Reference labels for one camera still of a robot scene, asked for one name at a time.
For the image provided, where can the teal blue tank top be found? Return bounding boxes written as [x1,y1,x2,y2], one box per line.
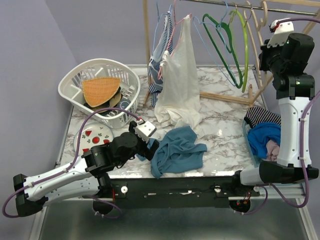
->
[150,126,208,179]

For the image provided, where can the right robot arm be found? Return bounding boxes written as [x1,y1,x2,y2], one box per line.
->
[230,33,319,196]

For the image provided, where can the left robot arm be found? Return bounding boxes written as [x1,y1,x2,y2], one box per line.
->
[13,132,160,217]

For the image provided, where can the beige wooden hanger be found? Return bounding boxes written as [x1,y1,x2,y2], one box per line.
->
[243,0,270,88]

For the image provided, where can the lime green hanger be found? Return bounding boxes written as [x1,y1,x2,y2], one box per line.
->
[229,9,249,93]

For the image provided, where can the dark green plastic hanger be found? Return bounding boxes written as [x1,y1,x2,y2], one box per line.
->
[201,13,245,89]

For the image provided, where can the white tank top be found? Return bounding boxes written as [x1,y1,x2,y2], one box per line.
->
[154,14,205,139]

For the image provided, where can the light blue plastic hanger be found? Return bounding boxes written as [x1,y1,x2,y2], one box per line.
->
[192,1,235,86]

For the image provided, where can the watermelon pattern plate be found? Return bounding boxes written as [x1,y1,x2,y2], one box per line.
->
[78,122,114,155]

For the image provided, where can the wooden clothes rack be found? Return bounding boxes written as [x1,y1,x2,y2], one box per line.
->
[142,0,320,107]

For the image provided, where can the dark plates in basket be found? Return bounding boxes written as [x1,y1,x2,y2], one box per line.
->
[84,87,131,111]

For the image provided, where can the black white striped garment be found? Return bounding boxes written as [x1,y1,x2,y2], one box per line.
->
[244,106,281,129]

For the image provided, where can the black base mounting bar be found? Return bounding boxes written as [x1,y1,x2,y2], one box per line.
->
[94,174,256,209]

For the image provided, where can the orange woven mat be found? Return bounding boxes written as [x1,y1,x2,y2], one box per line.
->
[82,77,121,108]

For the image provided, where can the bright blue garment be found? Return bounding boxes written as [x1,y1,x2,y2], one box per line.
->
[247,122,281,159]

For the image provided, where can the white plastic laundry basket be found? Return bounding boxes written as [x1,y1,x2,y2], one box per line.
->
[58,58,141,129]

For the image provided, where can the pink garment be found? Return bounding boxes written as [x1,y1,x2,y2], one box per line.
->
[266,140,280,162]

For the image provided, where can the blue striped garment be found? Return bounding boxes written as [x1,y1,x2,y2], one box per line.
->
[148,10,174,107]

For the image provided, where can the teal plastic bin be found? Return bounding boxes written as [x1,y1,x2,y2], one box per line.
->
[242,120,263,168]

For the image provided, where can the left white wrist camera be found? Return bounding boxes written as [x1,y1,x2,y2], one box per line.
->
[135,119,157,142]

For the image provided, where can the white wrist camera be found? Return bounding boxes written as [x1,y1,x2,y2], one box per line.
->
[135,119,157,142]
[266,18,294,49]

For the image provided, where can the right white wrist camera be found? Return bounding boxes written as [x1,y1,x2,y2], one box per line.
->
[266,18,294,49]

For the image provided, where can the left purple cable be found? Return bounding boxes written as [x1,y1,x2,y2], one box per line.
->
[1,109,143,219]

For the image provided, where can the pink wire hanger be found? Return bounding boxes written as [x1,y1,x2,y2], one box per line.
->
[157,0,192,80]

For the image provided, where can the light blue wire hanger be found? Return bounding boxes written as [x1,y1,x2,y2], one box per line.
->
[151,2,174,61]

